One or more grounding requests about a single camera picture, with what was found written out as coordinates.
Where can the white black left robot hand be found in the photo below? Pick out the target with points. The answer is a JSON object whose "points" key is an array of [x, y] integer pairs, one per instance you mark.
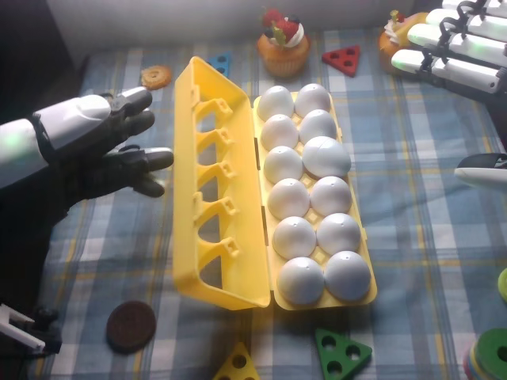
{"points": [[75, 118]]}

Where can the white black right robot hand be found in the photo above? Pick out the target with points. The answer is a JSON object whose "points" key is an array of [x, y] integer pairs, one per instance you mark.
{"points": [[467, 67]]}

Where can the yellow egg carton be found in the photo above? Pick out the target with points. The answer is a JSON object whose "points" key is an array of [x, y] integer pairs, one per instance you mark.
{"points": [[186, 198]]}

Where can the toy mango cupcake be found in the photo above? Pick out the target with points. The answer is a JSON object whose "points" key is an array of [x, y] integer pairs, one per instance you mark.
{"points": [[390, 43]]}

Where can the tan toy biscuit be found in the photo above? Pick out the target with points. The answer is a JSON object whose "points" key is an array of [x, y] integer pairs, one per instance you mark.
{"points": [[152, 81]]}

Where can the red triangle block with holes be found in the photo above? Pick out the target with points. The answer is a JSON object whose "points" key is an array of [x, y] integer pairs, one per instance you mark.
{"points": [[344, 58]]}

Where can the blue triangle block with holes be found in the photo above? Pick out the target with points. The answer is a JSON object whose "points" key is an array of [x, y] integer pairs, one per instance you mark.
{"points": [[214, 62]]}

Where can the toy strawberry cupcake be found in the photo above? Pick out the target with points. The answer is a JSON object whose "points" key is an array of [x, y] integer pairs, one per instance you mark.
{"points": [[283, 55]]}

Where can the blue plaid table cloth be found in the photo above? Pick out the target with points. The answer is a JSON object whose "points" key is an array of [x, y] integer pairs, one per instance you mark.
{"points": [[416, 257]]}

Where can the round chocolate toy cookie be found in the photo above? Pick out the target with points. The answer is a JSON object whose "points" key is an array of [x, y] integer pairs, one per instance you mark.
{"points": [[130, 326]]}

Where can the lime green round disc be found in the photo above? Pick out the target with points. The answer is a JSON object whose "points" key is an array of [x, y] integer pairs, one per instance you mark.
{"points": [[503, 283]]}

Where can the yellow triangle block with holes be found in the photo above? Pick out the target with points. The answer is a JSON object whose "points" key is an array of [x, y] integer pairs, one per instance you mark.
{"points": [[237, 374]]}

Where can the green triangle block with holes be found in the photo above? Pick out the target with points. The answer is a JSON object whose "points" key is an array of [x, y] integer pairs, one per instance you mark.
{"points": [[341, 355]]}

